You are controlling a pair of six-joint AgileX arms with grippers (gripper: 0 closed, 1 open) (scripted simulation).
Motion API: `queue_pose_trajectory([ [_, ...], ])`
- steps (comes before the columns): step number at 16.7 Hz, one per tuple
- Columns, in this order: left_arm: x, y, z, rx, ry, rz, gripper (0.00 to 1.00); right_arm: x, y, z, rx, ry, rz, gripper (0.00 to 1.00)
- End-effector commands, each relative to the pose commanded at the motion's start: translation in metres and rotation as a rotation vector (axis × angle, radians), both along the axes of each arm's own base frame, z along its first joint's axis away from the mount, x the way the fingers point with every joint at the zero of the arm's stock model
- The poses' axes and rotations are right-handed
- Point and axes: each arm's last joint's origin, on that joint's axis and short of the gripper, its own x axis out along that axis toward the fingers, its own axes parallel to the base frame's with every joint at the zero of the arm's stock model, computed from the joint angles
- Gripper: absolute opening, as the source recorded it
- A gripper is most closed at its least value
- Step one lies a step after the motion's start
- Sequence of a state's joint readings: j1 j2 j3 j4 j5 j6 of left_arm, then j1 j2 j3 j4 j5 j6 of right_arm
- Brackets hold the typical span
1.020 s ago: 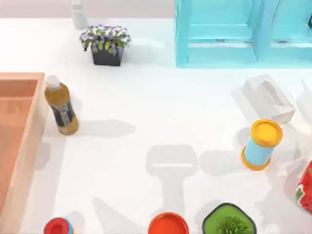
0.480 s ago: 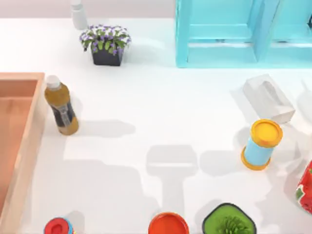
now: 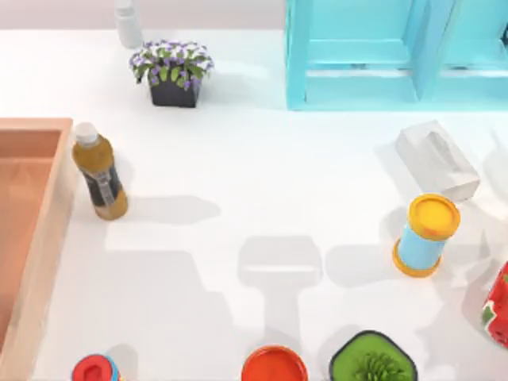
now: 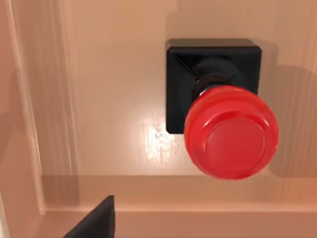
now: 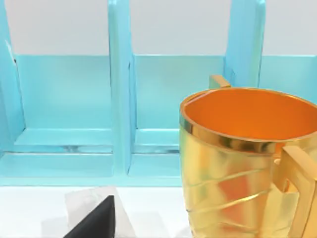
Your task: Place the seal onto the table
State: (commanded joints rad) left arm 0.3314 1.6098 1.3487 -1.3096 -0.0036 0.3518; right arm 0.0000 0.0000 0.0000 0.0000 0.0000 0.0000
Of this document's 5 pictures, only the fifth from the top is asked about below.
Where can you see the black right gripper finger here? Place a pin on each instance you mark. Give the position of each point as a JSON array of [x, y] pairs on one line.
[[100, 220]]

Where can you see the gold trophy cup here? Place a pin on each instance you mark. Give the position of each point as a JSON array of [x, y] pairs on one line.
[[230, 178]]

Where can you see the light blue rack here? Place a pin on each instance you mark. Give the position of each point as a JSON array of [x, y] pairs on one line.
[[69, 104]]

